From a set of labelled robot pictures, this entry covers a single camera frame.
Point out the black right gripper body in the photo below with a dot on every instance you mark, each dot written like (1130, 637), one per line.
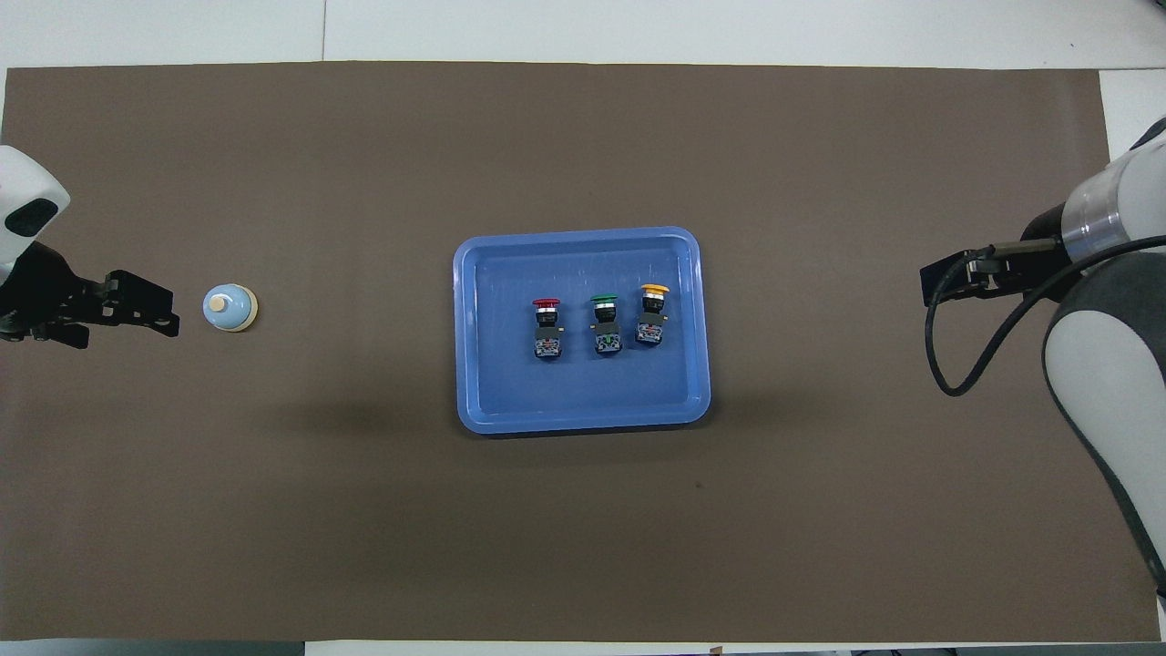
(1048, 271)

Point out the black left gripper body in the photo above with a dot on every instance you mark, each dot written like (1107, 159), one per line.
(41, 292)

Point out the light blue call bell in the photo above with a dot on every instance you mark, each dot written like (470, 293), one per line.
(228, 308)

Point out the yellow push button switch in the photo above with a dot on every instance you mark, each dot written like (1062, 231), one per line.
(651, 319)

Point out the green push button switch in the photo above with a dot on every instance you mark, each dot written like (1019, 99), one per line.
(606, 328)

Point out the red push button switch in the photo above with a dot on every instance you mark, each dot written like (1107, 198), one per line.
(547, 333)

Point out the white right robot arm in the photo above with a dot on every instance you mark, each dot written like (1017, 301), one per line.
(1107, 364)

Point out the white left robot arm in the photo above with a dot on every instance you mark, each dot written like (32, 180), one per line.
(23, 196)

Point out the blue plastic tray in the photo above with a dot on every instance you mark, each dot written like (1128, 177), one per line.
(583, 392)

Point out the brown table mat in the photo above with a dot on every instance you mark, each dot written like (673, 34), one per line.
(583, 547)

